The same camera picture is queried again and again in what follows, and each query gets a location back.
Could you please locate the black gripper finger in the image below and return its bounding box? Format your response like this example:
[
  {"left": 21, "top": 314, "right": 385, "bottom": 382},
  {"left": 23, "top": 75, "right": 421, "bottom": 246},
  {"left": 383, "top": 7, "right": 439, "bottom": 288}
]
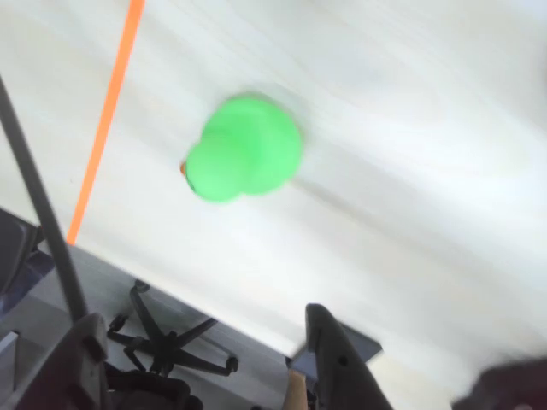
[
  {"left": 304, "top": 302, "right": 395, "bottom": 410},
  {"left": 8, "top": 313, "right": 114, "bottom": 410}
]

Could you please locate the green rubber duck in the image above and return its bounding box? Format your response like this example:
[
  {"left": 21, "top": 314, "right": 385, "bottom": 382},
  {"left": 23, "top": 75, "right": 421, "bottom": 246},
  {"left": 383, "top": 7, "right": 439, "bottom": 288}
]
[{"left": 179, "top": 92, "right": 305, "bottom": 204}]

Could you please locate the black office chair base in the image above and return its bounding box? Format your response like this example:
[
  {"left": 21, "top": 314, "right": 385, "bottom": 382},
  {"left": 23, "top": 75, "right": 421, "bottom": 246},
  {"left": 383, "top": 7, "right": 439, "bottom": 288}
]
[{"left": 105, "top": 279, "right": 240, "bottom": 379}]

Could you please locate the gray metal pole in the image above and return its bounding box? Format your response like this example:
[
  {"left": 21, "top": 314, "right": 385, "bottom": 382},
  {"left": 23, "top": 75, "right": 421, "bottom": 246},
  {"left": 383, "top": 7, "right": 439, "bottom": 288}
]
[{"left": 0, "top": 75, "right": 91, "bottom": 322}]

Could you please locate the orange tape line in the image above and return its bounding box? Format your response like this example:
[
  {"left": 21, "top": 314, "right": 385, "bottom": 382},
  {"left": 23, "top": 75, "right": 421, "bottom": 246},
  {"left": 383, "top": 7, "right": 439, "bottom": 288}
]
[{"left": 66, "top": 0, "right": 147, "bottom": 246}]

